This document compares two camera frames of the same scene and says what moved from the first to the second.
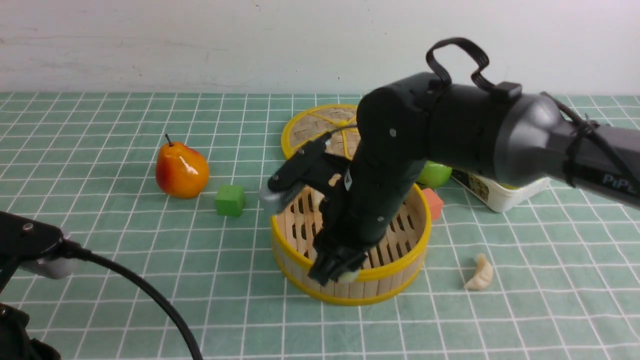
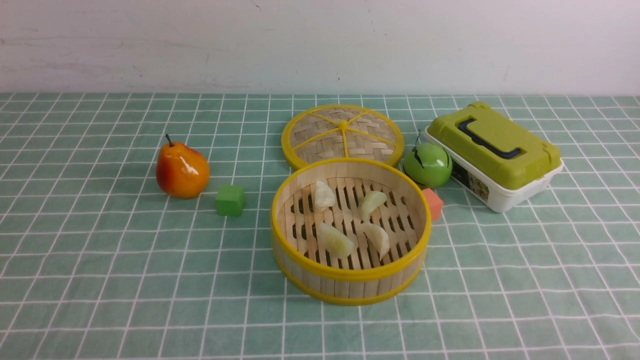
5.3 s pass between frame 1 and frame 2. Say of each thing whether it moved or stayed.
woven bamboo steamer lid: stayed
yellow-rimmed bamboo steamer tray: stayed
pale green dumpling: moved
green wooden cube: stayed
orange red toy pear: stayed
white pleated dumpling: moved
